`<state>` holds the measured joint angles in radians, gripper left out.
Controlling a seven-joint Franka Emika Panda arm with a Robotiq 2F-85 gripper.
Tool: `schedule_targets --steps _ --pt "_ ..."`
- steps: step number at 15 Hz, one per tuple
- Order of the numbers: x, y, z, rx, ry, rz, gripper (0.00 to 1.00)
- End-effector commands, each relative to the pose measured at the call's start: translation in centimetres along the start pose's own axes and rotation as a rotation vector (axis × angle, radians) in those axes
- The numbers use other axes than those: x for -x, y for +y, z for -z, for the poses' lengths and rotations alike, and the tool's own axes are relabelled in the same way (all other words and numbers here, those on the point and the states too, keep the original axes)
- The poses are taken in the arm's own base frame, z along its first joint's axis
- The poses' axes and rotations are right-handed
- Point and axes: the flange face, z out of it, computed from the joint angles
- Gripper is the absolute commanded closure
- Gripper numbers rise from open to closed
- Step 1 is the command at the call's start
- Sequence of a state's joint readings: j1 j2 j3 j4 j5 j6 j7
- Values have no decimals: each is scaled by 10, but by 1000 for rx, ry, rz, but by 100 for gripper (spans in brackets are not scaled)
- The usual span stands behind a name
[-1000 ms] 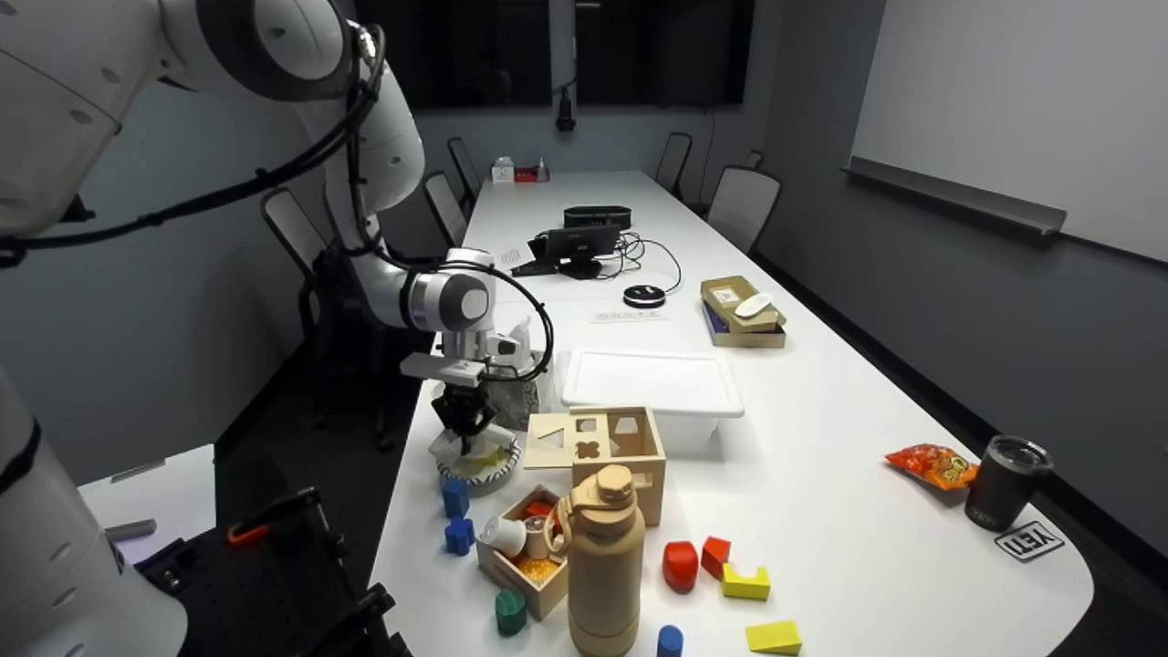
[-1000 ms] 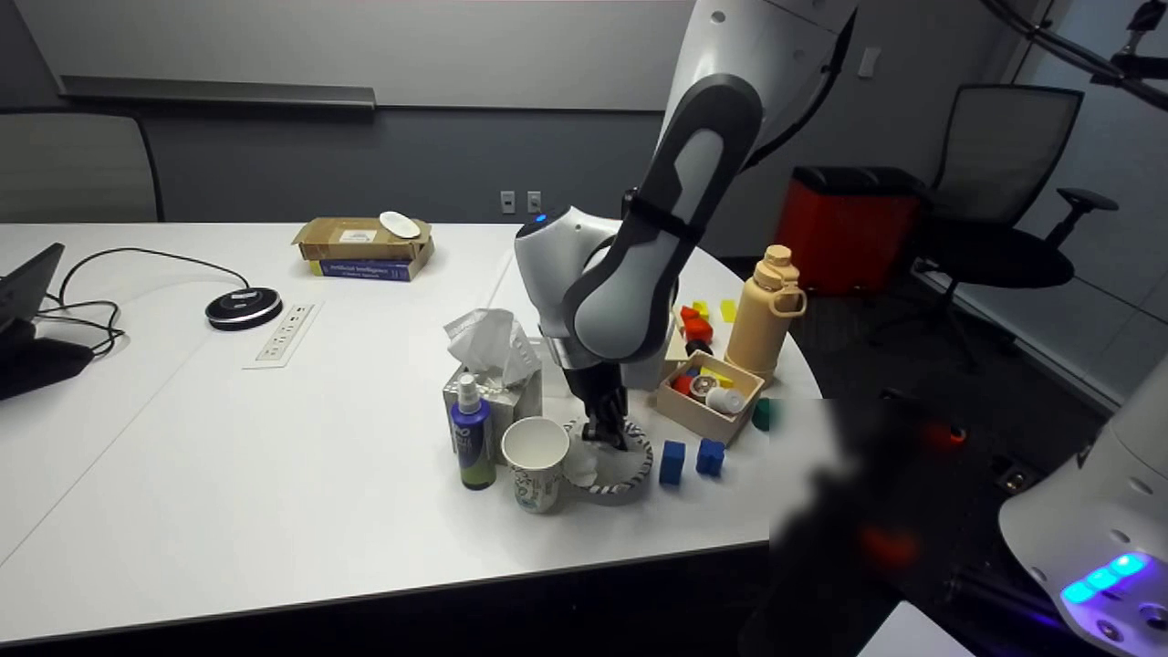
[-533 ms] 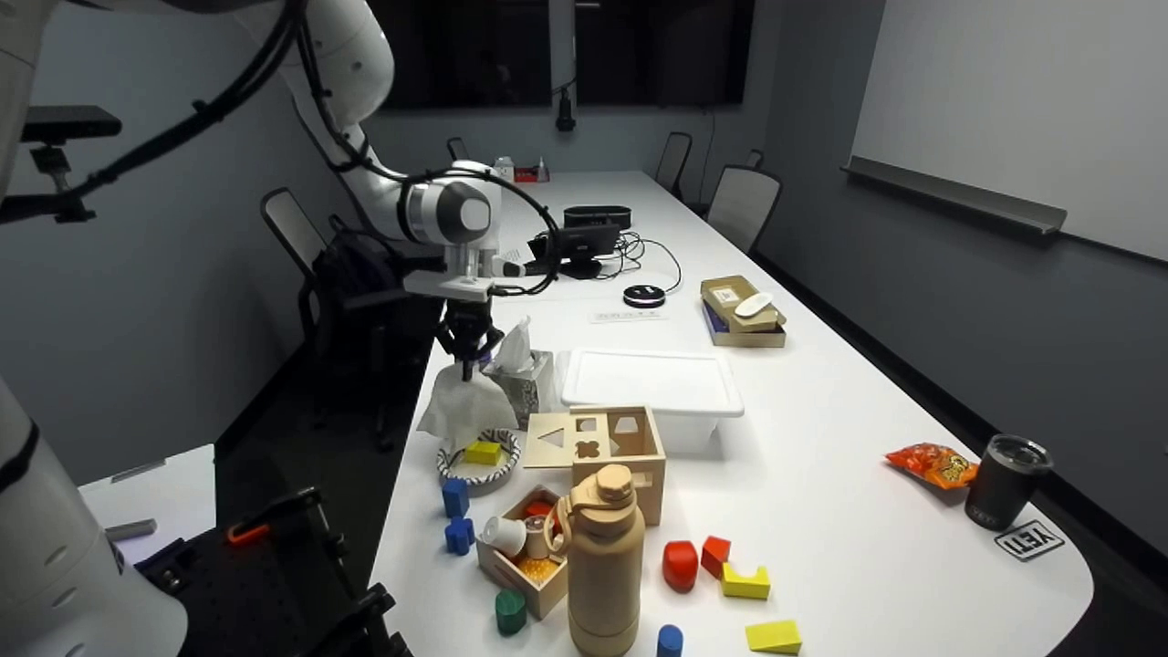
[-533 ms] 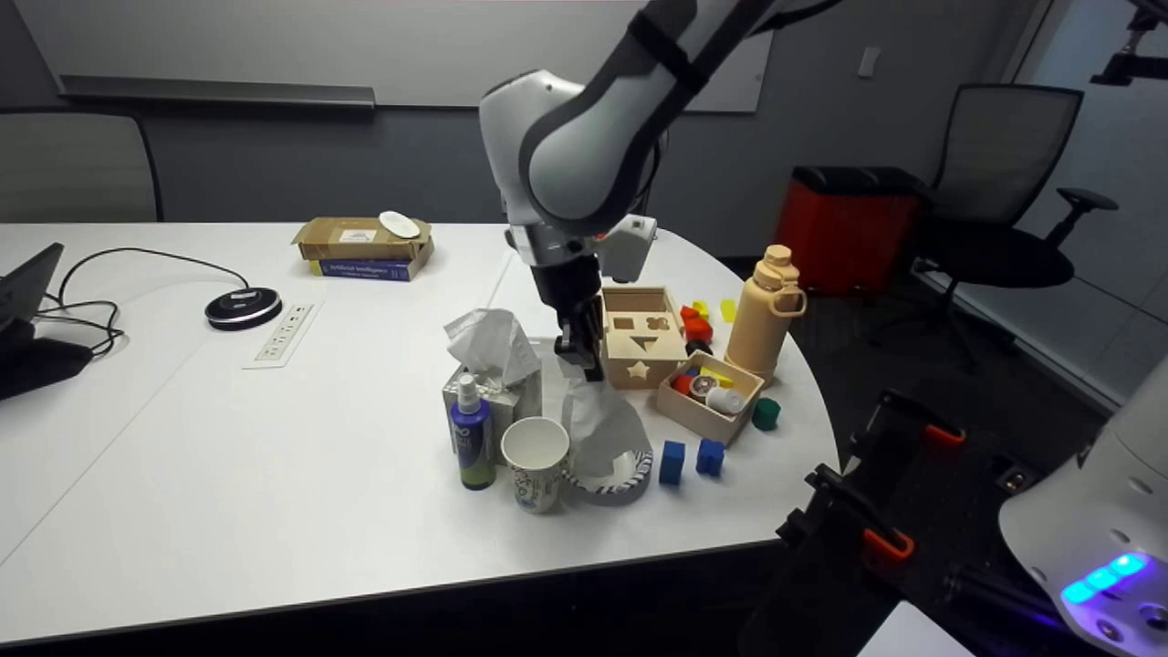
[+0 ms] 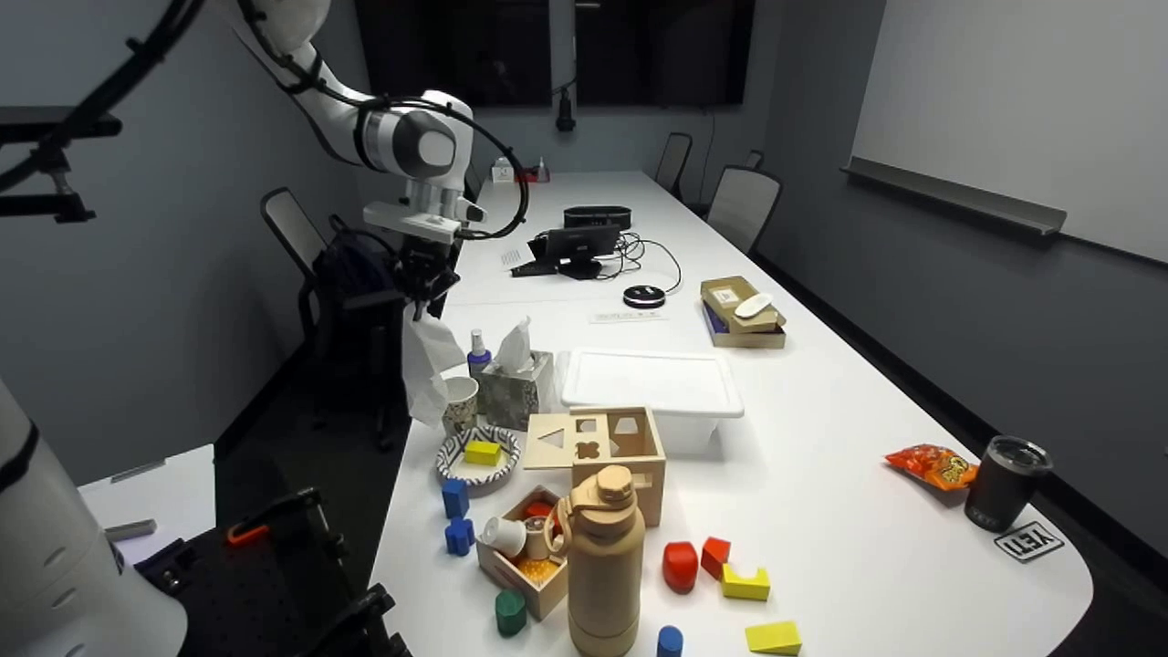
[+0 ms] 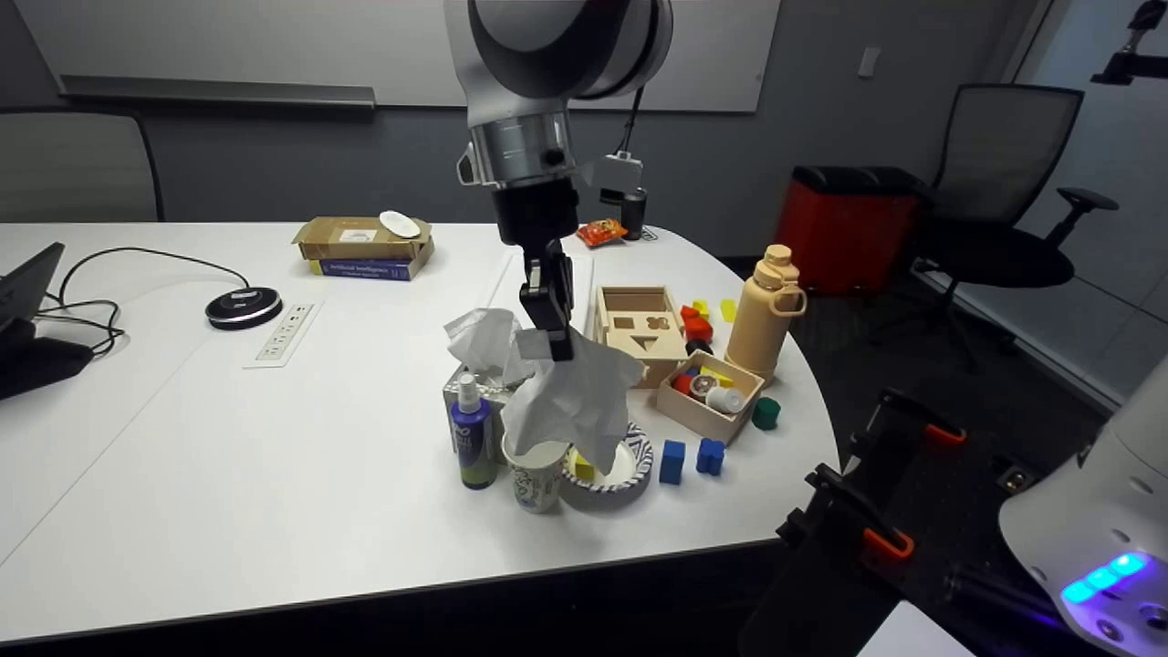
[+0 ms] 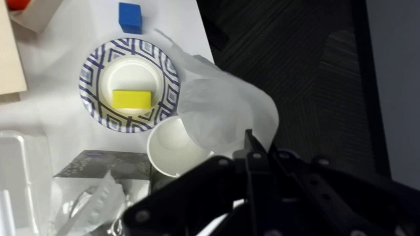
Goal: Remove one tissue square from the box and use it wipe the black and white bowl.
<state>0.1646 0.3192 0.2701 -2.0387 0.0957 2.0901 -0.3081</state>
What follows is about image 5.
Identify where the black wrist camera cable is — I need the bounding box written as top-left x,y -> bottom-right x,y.
444,100 -> 536,250

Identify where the white rounded machine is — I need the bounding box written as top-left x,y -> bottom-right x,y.
0,387 -> 194,657

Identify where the white tissue square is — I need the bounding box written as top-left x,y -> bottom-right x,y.
399,309 -> 471,430
492,313 -> 539,380

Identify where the black orange clamp stand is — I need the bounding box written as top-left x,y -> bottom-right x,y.
138,481 -> 413,657

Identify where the cardboard box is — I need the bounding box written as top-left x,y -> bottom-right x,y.
696,274 -> 792,351

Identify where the grey patterned tissue box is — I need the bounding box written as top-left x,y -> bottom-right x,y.
474,351 -> 559,433

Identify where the red block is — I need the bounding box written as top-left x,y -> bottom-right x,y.
696,534 -> 735,579
662,536 -> 700,599

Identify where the black white tag sticker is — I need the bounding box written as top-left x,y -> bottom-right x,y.
994,517 -> 1071,566

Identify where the thick black cable hose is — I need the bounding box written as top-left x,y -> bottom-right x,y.
0,0 -> 208,199

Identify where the grey mesh chair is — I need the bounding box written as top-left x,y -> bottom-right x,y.
258,186 -> 332,278

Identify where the black camera stand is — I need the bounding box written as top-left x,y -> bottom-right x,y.
0,101 -> 128,228

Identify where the grey conference chair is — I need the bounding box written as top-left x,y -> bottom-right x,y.
704,165 -> 784,256
655,129 -> 696,194

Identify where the whiteboard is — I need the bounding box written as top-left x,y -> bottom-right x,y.
852,0 -> 1168,268

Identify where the yellow notched block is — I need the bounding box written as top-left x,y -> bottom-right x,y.
721,561 -> 774,606

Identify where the black rectangular box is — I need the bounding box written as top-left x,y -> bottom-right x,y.
561,205 -> 635,234

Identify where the white oval object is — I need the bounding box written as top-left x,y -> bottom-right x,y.
732,292 -> 777,325

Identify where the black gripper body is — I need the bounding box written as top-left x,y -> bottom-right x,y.
384,234 -> 468,302

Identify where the black wall screen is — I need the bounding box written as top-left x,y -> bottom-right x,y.
572,0 -> 761,109
350,0 -> 559,115

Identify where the tan water bottle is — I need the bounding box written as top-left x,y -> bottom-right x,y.
539,463 -> 649,657

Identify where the black office chair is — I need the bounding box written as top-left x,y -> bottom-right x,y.
298,222 -> 421,413

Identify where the wooden shape sorter box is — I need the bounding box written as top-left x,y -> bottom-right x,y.
517,404 -> 668,534

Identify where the white wooden piece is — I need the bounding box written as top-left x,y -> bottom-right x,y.
480,515 -> 533,566

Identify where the green block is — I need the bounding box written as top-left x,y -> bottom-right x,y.
492,587 -> 530,639

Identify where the orange snack bag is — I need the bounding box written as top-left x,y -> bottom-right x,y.
884,442 -> 983,506

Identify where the hanging black microphone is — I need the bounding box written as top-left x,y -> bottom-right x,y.
553,0 -> 581,137

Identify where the whiteboard marker tray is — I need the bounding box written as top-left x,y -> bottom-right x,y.
845,155 -> 1071,238

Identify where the black tumbler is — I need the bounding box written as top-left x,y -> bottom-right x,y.
963,430 -> 1059,534

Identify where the blue spray bottle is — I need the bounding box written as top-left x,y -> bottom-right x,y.
463,329 -> 498,385

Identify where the yellow flat block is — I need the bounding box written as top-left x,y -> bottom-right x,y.
746,616 -> 806,657

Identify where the small open wooden box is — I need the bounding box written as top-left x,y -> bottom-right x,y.
474,481 -> 576,626

